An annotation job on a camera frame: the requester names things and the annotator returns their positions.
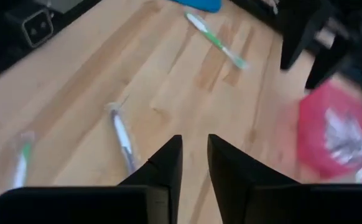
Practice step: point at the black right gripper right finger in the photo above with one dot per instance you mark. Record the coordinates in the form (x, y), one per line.
(262, 202)

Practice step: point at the green toothbrush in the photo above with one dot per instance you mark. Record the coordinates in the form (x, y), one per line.
(213, 37)
(20, 171)

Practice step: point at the teal plastic lid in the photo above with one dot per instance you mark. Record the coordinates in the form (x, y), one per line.
(199, 4)

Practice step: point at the purple toothbrush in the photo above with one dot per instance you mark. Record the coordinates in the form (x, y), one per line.
(122, 133)
(342, 130)

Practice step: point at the pink plastic bin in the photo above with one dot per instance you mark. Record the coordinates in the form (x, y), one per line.
(311, 140)

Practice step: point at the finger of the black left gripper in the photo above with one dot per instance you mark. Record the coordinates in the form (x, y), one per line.
(302, 28)
(330, 62)

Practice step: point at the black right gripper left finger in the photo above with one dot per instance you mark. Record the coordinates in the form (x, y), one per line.
(106, 205)

